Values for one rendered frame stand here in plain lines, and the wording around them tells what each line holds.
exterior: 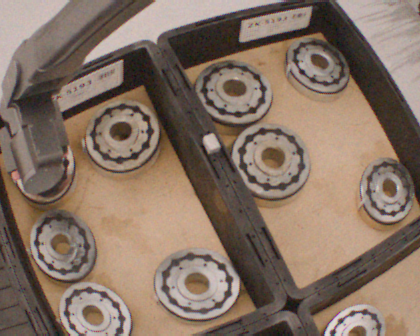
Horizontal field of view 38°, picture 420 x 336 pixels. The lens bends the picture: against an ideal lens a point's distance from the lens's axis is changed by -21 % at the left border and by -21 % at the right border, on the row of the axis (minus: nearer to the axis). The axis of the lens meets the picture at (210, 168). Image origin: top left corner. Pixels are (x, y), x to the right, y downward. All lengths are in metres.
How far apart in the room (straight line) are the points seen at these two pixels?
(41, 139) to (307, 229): 0.40
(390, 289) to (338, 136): 0.26
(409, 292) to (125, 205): 0.43
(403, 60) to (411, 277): 0.52
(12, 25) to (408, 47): 0.85
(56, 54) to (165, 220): 0.38
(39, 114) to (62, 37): 0.14
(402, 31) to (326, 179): 0.52
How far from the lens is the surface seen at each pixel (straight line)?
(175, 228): 0.90
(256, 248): 0.79
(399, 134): 0.97
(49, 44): 0.61
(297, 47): 1.02
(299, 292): 0.78
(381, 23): 1.34
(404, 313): 0.92
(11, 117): 0.72
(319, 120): 0.99
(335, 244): 0.92
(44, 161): 0.67
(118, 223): 0.90
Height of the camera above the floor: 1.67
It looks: 64 degrees down
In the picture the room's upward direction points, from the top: 8 degrees clockwise
